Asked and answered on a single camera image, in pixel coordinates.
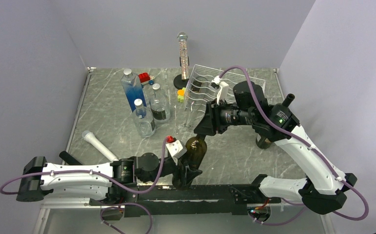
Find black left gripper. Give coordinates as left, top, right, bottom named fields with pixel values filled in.
left=141, top=151, right=203, bottom=185

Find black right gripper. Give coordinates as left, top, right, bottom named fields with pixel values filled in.
left=194, top=98, right=256, bottom=136

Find dark green wine bottle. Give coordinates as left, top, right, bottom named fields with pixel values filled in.
left=174, top=135, right=208, bottom=190

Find clear glass wine bottle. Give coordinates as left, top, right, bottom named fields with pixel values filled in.
left=184, top=76, right=208, bottom=129

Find green wine bottle brown label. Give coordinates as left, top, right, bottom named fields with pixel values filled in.
left=256, top=135, right=272, bottom=150

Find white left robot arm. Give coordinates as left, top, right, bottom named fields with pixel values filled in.
left=16, top=153, right=202, bottom=205

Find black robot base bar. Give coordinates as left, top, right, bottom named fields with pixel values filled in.
left=89, top=184, right=281, bottom=217

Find clear bottle dark label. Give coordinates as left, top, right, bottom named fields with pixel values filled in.
left=149, top=83, right=171, bottom=122

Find clear round glass bottle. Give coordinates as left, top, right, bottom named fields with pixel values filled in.
left=133, top=98, right=156, bottom=137

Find tall blue square bottle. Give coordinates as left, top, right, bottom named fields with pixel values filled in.
left=120, top=68, right=147, bottom=112

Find green wine bottle rear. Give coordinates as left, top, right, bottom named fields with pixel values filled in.
left=282, top=94, right=295, bottom=107

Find yellow green toy blocks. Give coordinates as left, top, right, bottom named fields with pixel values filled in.
left=177, top=87, right=186, bottom=103

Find black microphone stand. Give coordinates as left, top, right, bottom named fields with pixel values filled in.
left=173, top=56, right=190, bottom=90

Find red toy block car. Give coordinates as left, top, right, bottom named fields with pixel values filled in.
left=138, top=72, right=154, bottom=86

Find glitter microphone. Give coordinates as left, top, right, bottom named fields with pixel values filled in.
left=177, top=32, right=189, bottom=80

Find white handheld microphone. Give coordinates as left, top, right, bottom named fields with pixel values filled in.
left=81, top=130, right=119, bottom=162

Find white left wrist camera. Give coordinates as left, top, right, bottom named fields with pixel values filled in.
left=165, top=136, right=187, bottom=159

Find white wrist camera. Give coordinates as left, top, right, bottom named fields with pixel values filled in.
left=165, top=136, right=187, bottom=159
left=210, top=76, right=229, bottom=105

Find white wire wine rack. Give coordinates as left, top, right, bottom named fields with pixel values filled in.
left=183, top=64, right=267, bottom=114

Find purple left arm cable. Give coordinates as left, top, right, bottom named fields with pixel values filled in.
left=0, top=138, right=169, bottom=195

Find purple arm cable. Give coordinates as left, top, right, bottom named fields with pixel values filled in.
left=220, top=65, right=369, bottom=221
left=0, top=138, right=169, bottom=195

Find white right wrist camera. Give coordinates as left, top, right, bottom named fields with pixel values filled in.
left=210, top=76, right=229, bottom=105

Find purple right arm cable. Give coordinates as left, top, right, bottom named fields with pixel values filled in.
left=220, top=65, right=369, bottom=221

